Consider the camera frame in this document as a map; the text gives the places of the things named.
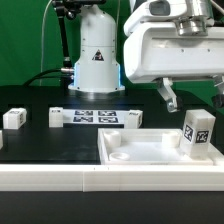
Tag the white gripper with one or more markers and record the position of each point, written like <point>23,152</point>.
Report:
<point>152,52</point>

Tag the white square tabletop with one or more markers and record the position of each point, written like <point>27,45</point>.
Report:
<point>149,147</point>

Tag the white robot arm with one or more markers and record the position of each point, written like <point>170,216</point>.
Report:
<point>97,71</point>

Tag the fiducial marker sheet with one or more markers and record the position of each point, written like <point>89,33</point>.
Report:
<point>77,116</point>

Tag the white obstacle fence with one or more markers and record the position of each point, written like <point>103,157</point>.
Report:
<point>91,178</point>

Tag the black camera stand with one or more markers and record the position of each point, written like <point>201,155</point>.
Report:
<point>69,9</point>

